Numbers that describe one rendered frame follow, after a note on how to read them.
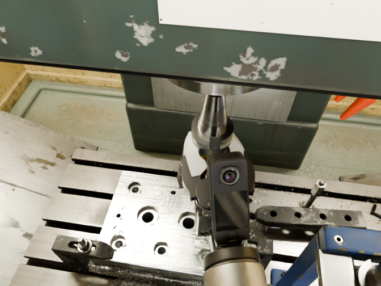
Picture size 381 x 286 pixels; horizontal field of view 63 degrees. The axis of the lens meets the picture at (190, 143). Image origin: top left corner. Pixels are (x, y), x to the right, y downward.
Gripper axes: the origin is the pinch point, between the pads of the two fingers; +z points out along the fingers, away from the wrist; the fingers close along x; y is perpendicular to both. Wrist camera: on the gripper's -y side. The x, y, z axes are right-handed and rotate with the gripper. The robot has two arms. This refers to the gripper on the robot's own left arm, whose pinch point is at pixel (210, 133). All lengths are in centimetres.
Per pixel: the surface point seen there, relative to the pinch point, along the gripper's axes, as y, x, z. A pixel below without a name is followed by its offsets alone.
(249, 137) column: 50, 23, 39
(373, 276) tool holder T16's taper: 4.5, 18.5, -22.3
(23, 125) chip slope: 55, -64, 58
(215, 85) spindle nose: -17.5, -1.8, -8.6
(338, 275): 7.2, 15.2, -21.1
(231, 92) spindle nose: -16.6, -0.2, -8.8
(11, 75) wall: 58, -79, 94
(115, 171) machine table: 40, -23, 21
